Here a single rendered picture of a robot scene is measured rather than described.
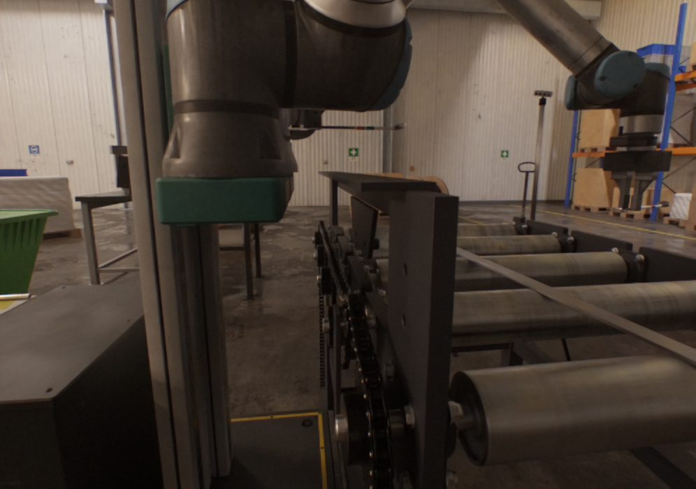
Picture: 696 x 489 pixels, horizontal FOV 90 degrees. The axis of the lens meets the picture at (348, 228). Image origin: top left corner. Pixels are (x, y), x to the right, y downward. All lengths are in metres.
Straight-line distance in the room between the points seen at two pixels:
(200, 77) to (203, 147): 0.09
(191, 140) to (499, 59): 12.68
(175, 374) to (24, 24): 13.18
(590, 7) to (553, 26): 13.28
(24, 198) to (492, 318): 7.12
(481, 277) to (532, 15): 0.67
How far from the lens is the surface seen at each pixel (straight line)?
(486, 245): 1.44
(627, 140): 1.09
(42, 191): 7.46
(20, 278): 3.32
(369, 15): 0.52
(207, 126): 0.51
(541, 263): 1.21
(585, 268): 1.30
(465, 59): 12.52
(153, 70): 0.69
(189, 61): 0.54
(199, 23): 0.54
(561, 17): 0.98
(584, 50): 0.98
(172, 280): 0.70
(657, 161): 1.13
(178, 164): 0.51
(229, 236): 3.38
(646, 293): 1.04
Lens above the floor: 1.18
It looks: 10 degrees down
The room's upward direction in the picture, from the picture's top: straight up
